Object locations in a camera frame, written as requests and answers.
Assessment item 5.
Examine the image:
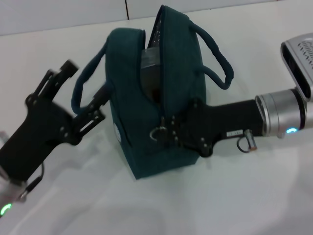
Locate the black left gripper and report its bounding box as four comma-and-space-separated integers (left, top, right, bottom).
0, 59, 111, 184

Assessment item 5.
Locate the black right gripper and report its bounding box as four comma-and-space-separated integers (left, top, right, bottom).
158, 97, 267, 158

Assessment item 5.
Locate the clear zipper pull ring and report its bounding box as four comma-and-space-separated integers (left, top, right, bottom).
149, 125, 167, 142

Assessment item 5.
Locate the teal fabric zipper bag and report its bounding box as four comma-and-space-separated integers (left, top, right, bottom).
70, 4, 233, 181

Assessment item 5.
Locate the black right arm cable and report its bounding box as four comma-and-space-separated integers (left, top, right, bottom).
235, 129, 258, 153

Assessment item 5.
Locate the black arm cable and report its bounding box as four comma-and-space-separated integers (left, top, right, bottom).
235, 129, 258, 153
17, 162, 46, 203

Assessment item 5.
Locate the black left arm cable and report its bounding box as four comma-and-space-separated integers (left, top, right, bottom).
17, 162, 46, 203

